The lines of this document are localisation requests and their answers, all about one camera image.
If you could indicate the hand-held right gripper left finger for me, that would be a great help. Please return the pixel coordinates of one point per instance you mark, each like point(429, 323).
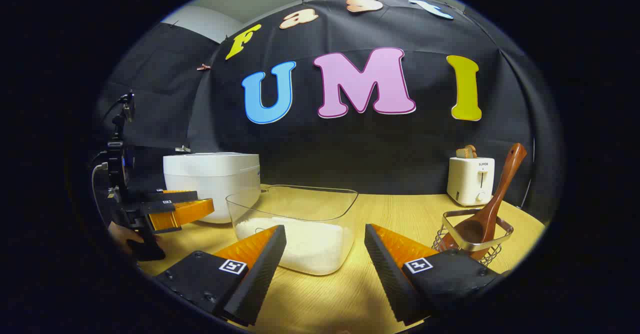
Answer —
point(260, 274)

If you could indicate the brown wooden spoon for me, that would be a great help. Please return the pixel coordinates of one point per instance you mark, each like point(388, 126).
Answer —
point(492, 209)

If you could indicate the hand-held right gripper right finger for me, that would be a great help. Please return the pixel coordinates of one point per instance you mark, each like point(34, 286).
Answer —
point(387, 274)

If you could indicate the black backdrop cloth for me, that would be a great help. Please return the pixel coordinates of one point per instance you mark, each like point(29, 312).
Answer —
point(350, 154)

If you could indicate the toast bread slice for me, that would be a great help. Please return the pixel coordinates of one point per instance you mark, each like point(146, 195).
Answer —
point(473, 150)
point(462, 153)

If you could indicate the clear plastic container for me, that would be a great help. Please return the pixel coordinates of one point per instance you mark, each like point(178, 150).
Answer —
point(300, 199)

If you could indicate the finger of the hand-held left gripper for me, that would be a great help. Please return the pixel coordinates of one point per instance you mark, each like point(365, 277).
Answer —
point(185, 214)
point(177, 196)

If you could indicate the silver clip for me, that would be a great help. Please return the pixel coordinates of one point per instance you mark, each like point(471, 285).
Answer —
point(183, 149)

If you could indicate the white rice cooker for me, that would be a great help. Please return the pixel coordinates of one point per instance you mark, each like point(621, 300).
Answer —
point(210, 179)

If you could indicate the white toaster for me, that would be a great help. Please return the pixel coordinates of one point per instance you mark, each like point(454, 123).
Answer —
point(467, 181)

